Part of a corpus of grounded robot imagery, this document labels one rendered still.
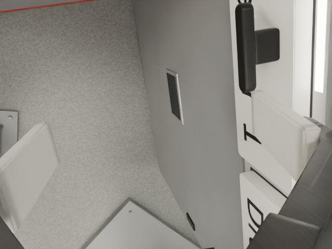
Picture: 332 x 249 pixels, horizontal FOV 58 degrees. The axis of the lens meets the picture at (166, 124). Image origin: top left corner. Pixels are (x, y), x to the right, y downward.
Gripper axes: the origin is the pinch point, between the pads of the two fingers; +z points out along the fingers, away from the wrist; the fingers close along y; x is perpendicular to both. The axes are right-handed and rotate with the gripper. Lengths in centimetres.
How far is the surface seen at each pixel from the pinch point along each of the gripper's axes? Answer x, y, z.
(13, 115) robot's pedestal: -19, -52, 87
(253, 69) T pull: 1.3, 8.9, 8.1
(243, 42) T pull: 3.7, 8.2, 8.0
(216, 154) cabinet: -17.2, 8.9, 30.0
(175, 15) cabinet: 6.4, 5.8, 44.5
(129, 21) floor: 6, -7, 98
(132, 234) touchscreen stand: -81, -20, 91
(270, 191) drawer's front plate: -14.0, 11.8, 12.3
